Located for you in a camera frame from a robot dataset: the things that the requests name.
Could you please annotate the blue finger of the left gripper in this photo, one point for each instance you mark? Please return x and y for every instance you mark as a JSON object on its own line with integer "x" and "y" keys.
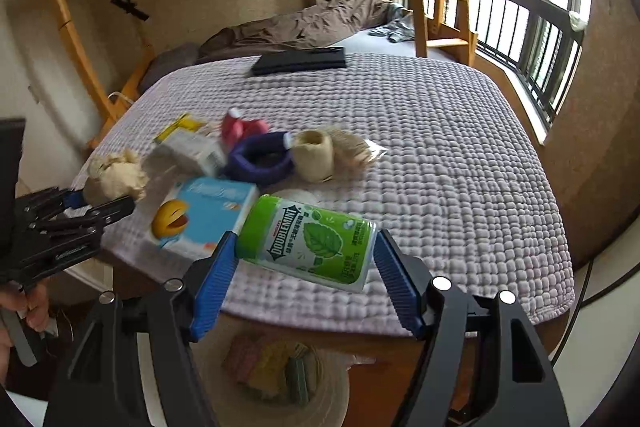
{"x": 74, "y": 199}

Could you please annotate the clear bag of beige twine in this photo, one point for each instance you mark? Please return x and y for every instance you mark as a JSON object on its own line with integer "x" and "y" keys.
{"x": 352, "y": 150}

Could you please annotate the beige sock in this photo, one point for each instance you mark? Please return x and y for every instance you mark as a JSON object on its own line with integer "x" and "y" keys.
{"x": 312, "y": 154}

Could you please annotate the yellow snack packet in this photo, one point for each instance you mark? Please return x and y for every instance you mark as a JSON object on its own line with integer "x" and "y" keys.
{"x": 184, "y": 122}

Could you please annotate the person's left hand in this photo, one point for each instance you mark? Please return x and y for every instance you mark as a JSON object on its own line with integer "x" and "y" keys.
{"x": 34, "y": 305}

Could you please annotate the dark balcony railing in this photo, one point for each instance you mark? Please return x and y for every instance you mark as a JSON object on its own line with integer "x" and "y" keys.
{"x": 535, "y": 40}

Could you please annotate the grey crumpled clothing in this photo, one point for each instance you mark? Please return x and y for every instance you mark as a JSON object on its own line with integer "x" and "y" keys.
{"x": 399, "y": 26}

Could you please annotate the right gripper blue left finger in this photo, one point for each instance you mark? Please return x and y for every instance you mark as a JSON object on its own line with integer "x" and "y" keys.
{"x": 209, "y": 282}

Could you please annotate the black flat box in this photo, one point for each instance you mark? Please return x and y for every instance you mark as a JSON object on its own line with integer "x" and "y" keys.
{"x": 299, "y": 61}

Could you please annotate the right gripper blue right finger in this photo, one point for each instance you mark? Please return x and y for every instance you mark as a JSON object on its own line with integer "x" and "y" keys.
{"x": 406, "y": 279}

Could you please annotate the red knotted foam tube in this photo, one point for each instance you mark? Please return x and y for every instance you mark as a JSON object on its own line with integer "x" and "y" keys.
{"x": 235, "y": 128}

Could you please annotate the beige paper ball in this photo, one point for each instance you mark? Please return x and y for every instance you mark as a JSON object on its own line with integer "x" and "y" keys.
{"x": 113, "y": 176}

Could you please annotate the green Doublemint gum bottle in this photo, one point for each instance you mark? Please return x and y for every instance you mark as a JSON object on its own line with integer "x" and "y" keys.
{"x": 308, "y": 242}

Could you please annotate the white trash bin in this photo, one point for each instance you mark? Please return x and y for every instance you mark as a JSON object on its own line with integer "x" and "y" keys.
{"x": 253, "y": 378}

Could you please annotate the brown rumpled duvet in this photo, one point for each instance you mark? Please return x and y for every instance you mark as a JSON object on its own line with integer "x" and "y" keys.
{"x": 317, "y": 26}

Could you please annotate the blue emoji tissue box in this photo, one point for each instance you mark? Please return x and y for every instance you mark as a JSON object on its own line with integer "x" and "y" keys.
{"x": 197, "y": 212}

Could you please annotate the white medicine box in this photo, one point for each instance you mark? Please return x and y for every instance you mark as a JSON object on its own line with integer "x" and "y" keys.
{"x": 194, "y": 152}

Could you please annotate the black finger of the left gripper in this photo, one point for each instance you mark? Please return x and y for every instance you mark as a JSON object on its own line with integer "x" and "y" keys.
{"x": 107, "y": 213}

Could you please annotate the grey pillow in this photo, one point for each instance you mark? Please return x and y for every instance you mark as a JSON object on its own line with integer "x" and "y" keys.
{"x": 182, "y": 56}

